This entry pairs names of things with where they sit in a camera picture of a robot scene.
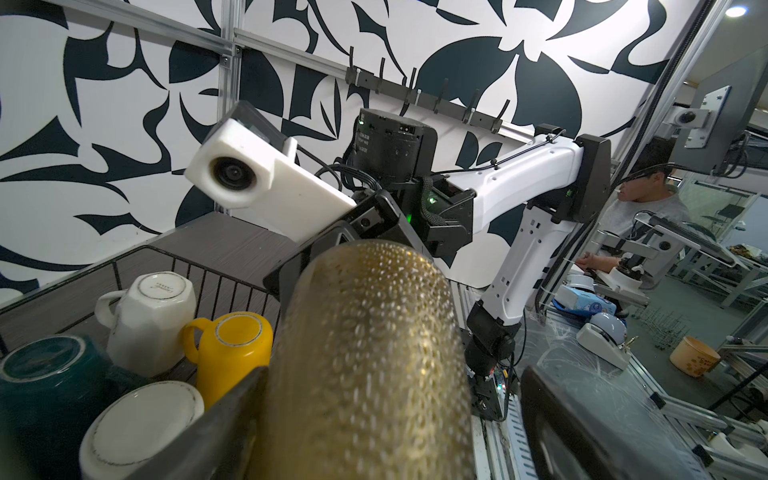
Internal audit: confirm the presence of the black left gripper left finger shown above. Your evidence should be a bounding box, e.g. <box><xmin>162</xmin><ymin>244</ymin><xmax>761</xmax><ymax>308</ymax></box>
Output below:
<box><xmin>129</xmin><ymin>367</ymin><xmax>268</xmax><ymax>479</ymax></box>

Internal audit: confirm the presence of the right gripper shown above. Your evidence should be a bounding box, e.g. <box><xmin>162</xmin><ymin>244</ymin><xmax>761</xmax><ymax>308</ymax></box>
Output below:
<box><xmin>263</xmin><ymin>188</ymin><xmax>476</xmax><ymax>312</ymax></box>

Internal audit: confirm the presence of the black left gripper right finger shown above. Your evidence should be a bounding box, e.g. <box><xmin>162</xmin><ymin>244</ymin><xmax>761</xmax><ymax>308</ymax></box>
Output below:
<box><xmin>520</xmin><ymin>366</ymin><xmax>708</xmax><ymax>479</ymax></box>

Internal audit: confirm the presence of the red inside white mug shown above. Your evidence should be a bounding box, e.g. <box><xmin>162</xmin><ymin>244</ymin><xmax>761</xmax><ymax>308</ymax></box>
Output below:
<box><xmin>78</xmin><ymin>381</ymin><xmax>204</xmax><ymax>479</ymax></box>

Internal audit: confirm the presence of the yellow mug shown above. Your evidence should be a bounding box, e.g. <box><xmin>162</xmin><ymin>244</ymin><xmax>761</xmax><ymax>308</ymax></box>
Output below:
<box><xmin>181</xmin><ymin>312</ymin><xmax>274</xmax><ymax>409</ymax></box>

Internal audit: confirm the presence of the white ceramic mug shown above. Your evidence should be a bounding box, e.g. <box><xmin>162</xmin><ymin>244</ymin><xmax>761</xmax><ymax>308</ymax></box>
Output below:
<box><xmin>94</xmin><ymin>271</ymin><xmax>197</xmax><ymax>377</ymax></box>

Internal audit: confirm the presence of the olive brown glass cup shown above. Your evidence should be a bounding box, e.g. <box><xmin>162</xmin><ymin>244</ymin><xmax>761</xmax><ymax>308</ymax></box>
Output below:
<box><xmin>247</xmin><ymin>240</ymin><xmax>475</xmax><ymax>479</ymax></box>

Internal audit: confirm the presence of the green mug cream inside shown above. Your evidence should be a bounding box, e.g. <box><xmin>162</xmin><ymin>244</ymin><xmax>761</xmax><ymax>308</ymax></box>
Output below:
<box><xmin>1</xmin><ymin>334</ymin><xmax>150</xmax><ymax>479</ymax></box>

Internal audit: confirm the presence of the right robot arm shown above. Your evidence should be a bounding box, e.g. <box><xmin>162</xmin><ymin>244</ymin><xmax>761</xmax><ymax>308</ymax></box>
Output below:
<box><xmin>264</xmin><ymin>108</ymin><xmax>611</xmax><ymax>422</ymax></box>

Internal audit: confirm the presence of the tan bucket in background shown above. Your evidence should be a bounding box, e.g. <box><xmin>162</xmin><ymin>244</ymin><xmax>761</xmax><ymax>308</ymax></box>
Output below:
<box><xmin>669</xmin><ymin>336</ymin><xmax>721</xmax><ymax>378</ymax></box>

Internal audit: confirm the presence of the seated person in background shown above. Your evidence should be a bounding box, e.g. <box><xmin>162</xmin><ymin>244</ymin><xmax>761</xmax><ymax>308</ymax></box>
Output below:
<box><xmin>598</xmin><ymin>137</ymin><xmax>690</xmax><ymax>238</ymax></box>

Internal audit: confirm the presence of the white cable duct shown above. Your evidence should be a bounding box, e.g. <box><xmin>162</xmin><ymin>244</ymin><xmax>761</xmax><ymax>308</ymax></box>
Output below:
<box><xmin>505</xmin><ymin>395</ymin><xmax>538</xmax><ymax>480</ymax></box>

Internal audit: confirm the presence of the wall hook rail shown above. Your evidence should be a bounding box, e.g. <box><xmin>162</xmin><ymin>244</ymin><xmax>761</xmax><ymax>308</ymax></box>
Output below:
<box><xmin>345</xmin><ymin>46</ymin><xmax>511</xmax><ymax>134</ymax></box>

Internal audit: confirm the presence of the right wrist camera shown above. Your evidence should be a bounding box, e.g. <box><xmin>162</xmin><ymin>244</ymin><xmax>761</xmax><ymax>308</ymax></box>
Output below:
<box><xmin>184</xmin><ymin>100</ymin><xmax>356</xmax><ymax>243</ymax></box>

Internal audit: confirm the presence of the black wire dish rack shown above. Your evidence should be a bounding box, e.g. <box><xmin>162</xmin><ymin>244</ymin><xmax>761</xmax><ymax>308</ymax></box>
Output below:
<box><xmin>1</xmin><ymin>246</ymin><xmax>281</xmax><ymax>357</ymax></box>

